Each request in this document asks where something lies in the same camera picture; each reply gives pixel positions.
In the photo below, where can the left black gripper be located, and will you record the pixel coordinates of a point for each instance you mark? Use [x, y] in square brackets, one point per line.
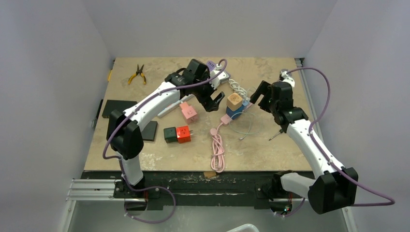
[207, 101]

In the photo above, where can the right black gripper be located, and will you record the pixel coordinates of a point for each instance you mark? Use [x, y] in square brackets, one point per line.
[267, 94]

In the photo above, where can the pink power strip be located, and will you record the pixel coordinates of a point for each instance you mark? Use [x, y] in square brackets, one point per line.
[226, 119]

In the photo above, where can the orange cube adapter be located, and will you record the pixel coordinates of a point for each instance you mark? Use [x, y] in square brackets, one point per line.
[234, 101]

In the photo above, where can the pink plug adapter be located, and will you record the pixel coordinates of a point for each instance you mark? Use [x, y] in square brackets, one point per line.
[188, 112]

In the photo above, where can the red cube adapter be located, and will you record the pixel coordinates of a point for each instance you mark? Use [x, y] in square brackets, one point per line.
[183, 134]

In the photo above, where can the black box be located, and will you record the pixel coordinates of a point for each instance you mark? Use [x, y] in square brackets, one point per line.
[119, 105]
[150, 131]

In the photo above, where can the yellow black needle-nose pliers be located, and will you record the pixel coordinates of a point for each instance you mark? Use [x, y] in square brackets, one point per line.
[139, 72]

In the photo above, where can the blue cube adapter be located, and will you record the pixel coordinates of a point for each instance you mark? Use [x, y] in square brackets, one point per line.
[233, 114]

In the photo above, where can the white power strip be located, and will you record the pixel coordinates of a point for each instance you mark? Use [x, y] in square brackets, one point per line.
[174, 105]

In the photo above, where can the green cube adapter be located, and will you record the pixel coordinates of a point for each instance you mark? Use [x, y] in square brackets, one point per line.
[170, 135]

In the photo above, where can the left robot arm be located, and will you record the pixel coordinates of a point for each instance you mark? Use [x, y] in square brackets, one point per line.
[124, 133]

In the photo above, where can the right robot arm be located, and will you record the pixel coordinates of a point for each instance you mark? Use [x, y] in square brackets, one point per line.
[332, 187]

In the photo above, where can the purple socket base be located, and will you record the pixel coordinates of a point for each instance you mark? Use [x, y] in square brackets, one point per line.
[211, 65]

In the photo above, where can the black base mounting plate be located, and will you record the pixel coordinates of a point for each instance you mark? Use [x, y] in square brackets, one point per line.
[287, 205]

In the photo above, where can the aluminium frame rail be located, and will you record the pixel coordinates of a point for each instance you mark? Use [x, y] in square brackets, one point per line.
[89, 189]

